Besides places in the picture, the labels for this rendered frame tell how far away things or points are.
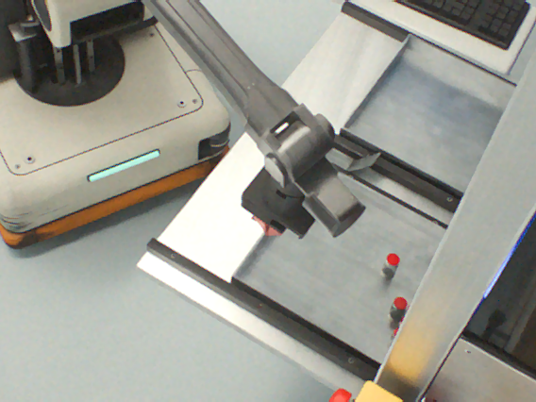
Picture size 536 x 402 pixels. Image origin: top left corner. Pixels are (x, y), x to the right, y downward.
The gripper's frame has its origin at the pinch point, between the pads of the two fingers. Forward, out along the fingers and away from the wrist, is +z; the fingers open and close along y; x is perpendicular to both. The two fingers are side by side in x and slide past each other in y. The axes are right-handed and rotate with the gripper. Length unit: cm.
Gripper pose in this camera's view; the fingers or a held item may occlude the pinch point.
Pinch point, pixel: (271, 229)
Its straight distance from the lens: 137.7
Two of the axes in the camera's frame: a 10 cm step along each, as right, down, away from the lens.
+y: 8.3, 5.5, -1.2
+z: -2.0, 4.8, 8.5
